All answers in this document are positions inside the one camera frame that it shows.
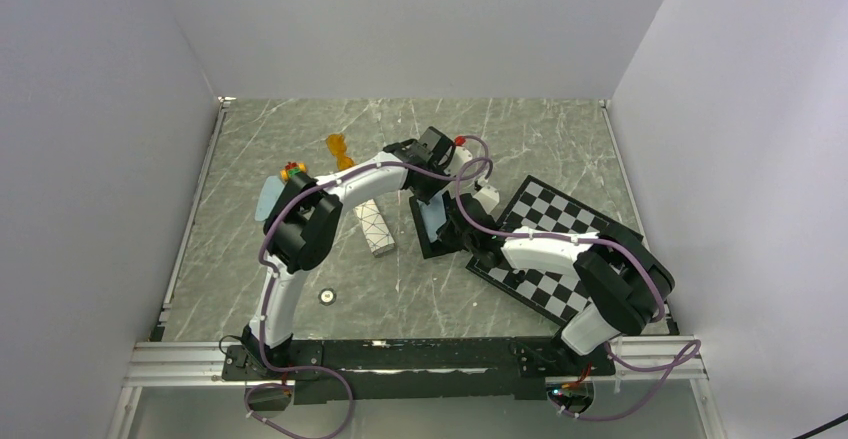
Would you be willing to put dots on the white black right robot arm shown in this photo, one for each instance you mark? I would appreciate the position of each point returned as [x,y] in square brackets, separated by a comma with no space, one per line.
[626,285]

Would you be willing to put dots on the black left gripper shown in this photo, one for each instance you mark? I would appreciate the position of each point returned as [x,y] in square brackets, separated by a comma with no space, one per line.
[427,195]

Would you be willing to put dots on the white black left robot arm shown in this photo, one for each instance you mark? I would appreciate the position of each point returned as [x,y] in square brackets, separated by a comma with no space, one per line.
[301,228]

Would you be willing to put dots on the white geometric glasses case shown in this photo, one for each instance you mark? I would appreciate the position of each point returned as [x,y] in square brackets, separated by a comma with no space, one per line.
[375,229]

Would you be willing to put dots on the black white chessboard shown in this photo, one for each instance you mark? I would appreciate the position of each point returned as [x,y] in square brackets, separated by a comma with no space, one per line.
[540,272]

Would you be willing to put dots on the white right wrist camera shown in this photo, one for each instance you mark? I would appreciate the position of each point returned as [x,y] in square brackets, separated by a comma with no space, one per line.
[487,196]

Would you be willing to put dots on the small round metal disc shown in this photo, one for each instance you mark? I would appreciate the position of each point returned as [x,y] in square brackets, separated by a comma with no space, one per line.
[327,296]

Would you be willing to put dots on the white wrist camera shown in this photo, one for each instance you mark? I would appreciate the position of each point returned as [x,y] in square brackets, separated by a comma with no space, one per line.
[460,156]
[487,196]

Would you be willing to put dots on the black table front rail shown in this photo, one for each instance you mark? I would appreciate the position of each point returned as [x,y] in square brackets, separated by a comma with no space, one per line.
[329,370]

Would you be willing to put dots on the light blue cleaning cloth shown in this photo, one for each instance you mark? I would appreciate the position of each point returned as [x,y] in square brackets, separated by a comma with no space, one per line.
[269,194]

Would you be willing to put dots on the colourful toy brick car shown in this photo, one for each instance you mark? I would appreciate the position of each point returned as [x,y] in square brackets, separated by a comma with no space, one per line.
[291,169]

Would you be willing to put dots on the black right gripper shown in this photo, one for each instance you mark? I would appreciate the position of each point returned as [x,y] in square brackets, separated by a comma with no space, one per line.
[457,243]

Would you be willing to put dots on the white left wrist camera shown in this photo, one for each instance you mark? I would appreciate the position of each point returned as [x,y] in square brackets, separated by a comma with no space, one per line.
[460,156]

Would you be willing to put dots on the black glasses case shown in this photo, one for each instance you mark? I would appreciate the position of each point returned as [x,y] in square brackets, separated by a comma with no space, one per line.
[449,239]

